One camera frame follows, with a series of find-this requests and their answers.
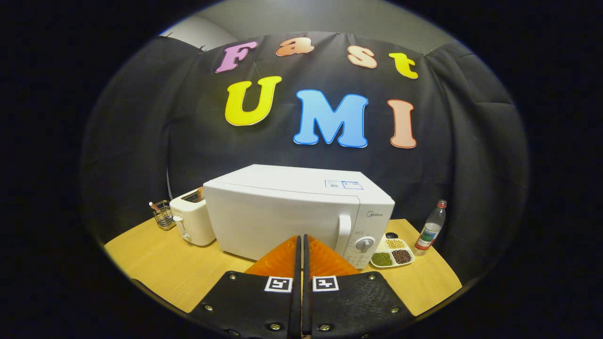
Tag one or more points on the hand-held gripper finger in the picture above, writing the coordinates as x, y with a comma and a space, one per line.
297, 310
306, 310

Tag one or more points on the white toaster oven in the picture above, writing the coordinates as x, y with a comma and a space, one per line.
273, 212

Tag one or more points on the cream bread toaster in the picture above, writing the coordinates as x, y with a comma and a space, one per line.
195, 221

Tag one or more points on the white divided bean dish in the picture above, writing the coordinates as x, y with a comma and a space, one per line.
382, 259

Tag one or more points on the clear plastic water bottle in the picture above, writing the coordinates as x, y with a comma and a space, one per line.
429, 233

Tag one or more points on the thin brown white stick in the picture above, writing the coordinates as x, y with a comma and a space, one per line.
153, 205

